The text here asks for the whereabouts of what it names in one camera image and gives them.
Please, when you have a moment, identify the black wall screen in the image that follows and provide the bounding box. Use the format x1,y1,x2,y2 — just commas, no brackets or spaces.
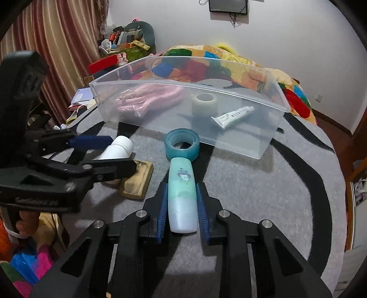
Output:
208,0,249,15

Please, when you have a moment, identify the black hanging cable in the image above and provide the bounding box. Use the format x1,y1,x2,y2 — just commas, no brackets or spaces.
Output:
229,11,244,28

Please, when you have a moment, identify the stack of papers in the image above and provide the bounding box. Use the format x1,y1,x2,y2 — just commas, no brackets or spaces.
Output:
68,87,97,111

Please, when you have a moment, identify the green printed box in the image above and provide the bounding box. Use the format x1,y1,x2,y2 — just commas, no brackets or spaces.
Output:
120,41,151,63

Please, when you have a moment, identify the person's left hand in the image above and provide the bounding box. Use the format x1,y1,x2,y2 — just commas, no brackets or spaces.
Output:
15,210,40,240

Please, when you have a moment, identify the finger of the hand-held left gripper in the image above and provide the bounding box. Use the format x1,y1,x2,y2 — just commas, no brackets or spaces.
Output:
27,156,137,184
43,130,114,152

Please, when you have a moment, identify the wooden furniture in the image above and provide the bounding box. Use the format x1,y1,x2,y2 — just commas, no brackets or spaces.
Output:
345,156,367,253

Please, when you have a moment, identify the green and white bottle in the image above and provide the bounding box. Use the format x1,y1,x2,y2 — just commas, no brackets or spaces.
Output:
167,157,198,234

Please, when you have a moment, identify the red box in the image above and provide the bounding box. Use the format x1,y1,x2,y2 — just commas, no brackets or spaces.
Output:
88,54,121,75

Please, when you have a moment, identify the bright multicoloured cloth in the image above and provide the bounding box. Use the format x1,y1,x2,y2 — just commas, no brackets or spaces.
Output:
0,212,70,298

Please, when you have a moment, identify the striped brown curtain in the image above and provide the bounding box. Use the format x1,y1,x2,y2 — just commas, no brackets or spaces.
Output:
0,0,111,124

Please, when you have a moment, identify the white printed tube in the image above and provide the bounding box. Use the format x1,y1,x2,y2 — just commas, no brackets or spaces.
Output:
211,105,255,131

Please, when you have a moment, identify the blue-green tape roll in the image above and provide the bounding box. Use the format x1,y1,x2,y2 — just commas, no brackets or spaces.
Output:
164,128,200,163

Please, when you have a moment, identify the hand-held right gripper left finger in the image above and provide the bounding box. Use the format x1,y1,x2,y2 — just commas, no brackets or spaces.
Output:
29,181,169,298

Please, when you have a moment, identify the grey neck pillow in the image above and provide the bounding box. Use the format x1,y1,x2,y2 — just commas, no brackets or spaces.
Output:
123,21,156,55

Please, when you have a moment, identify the yellow plush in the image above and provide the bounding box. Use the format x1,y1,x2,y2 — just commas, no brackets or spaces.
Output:
214,42,236,54

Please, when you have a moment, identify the clear plastic storage bin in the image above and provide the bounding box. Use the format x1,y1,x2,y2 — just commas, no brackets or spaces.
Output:
89,55,292,160

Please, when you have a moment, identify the colourful patchwork blanket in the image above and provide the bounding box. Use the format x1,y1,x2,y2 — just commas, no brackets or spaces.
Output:
130,44,318,126

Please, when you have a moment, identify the white plastic bottle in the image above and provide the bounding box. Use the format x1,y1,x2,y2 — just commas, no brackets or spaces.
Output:
97,135,134,161

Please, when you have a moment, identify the clear tape roll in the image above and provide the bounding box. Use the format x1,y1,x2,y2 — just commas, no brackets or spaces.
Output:
191,92,219,119

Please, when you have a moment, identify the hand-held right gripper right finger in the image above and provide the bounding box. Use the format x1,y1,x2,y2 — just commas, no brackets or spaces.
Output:
196,182,334,298

